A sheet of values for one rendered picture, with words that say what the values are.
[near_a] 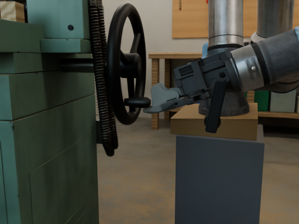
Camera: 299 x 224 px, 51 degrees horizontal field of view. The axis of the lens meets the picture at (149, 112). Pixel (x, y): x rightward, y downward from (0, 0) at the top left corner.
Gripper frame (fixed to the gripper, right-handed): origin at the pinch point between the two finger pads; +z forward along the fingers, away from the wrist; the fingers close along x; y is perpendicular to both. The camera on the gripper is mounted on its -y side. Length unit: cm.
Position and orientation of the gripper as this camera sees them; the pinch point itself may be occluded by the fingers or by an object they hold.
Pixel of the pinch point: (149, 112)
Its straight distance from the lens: 69.7
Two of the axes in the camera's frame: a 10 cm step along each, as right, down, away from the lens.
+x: -1.9, 1.9, -9.6
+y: -3.4, -9.3, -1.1
